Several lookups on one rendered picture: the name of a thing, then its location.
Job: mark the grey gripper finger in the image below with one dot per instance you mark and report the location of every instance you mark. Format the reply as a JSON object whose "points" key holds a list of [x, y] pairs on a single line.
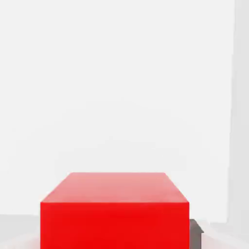
{"points": [[195, 235]]}

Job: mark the small red cube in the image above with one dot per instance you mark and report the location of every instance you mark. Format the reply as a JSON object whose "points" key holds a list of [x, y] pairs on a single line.
{"points": [[114, 223]]}

